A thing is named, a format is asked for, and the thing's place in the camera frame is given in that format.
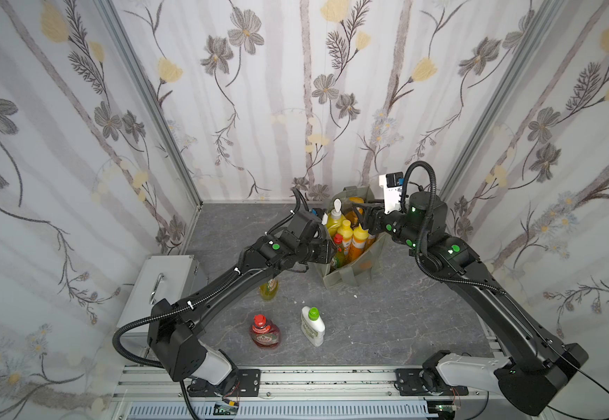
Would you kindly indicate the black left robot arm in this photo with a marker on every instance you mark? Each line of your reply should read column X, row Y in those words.
column 174, row 329

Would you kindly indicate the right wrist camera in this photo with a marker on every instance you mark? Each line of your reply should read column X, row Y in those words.
column 392, row 190

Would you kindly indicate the green bottle red cap front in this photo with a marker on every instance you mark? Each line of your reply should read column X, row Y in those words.
column 339, row 259

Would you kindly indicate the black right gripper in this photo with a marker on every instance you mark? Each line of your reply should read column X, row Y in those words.
column 370, row 220

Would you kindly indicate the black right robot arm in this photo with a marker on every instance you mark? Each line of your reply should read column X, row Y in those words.
column 537, row 365

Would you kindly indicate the orange bottle yellow cap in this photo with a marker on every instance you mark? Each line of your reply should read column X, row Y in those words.
column 358, row 243
column 346, row 232

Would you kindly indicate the large orange pump soap bottle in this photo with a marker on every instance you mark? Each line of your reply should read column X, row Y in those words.
column 354, row 212

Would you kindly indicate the green bottle red cap rear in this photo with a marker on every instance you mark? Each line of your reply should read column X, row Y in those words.
column 269, row 290

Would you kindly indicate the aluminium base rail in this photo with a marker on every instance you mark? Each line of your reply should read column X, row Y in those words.
column 366, row 392

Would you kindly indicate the red soap bottle red cap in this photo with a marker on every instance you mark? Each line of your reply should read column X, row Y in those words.
column 265, row 333

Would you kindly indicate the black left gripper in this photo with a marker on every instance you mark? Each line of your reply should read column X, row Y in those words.
column 323, row 247

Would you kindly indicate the large yellow pump soap bottle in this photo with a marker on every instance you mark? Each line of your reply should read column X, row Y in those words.
column 335, row 218

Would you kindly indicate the white bottle green cap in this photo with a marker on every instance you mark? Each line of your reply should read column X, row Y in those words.
column 312, row 325

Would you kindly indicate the green bottle red cap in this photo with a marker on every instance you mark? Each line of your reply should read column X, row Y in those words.
column 339, row 259
column 269, row 290

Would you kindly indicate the green fabric shopping bag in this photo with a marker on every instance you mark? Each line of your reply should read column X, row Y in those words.
column 360, row 271

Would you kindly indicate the grey metal box with handle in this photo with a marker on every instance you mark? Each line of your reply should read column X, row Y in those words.
column 170, row 277

